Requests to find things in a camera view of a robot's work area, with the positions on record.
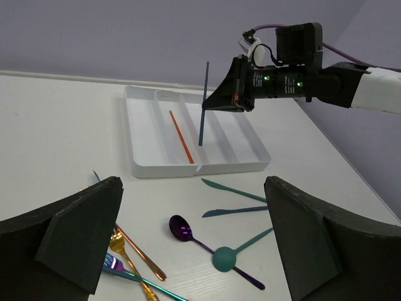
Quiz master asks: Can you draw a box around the rose gold fork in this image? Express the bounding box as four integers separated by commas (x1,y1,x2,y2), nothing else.
80,184,167,281

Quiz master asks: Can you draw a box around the gold ornate fork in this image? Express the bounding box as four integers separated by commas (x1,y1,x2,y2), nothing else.
109,233,160,301

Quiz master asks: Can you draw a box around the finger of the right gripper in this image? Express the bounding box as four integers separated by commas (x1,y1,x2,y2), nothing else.
202,58,241,112

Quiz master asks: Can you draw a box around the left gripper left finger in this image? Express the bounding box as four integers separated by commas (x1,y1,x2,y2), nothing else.
1,176,123,300

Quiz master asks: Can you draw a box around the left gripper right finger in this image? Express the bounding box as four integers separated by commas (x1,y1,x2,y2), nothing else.
264,176,400,300

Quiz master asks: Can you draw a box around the teal plastic spoon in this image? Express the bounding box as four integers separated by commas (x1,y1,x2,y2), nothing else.
212,228,273,272

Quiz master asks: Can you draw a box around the dark blue plastic knife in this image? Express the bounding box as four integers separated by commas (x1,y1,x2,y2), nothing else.
202,206,268,218

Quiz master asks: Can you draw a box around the iridescent rainbow fork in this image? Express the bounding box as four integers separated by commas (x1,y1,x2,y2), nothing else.
102,253,188,301

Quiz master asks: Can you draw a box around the orange chopstick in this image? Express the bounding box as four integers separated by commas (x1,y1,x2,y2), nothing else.
169,110,194,164

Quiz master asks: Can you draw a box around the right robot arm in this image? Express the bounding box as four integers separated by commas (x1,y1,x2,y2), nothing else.
202,23,400,114

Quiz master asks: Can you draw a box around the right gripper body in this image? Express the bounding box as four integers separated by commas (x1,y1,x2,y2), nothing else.
234,23,323,112

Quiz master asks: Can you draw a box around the white cutlery tray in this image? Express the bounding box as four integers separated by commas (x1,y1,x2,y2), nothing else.
125,86,271,179

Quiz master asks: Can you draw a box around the purple metal spoon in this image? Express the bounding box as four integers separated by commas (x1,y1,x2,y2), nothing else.
169,215,265,290

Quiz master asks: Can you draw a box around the dark blue chopstick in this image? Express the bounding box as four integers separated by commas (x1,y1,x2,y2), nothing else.
198,61,210,147

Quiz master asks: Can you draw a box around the teal plastic knife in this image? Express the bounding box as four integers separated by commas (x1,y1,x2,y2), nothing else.
201,178,266,203

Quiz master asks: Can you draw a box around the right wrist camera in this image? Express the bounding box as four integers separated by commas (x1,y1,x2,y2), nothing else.
237,29,269,69

